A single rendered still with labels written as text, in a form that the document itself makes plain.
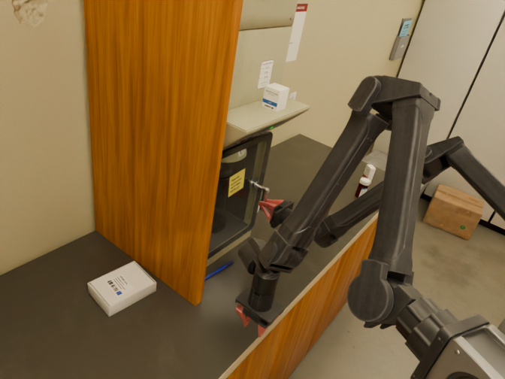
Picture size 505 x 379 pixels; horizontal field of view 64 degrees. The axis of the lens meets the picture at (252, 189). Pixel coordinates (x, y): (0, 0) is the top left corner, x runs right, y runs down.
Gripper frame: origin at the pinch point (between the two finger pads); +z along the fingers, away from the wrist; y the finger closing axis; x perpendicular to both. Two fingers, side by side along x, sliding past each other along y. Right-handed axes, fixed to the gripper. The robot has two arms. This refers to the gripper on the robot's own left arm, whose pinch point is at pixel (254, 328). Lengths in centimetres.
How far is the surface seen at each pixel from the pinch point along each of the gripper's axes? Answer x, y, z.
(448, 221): -287, -20, 101
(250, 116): -23, 26, -41
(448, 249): -262, -30, 111
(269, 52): -36, 33, -55
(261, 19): -30, 33, -64
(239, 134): -13.9, 22.9, -39.5
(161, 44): -6, 43, -57
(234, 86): -22, 33, -47
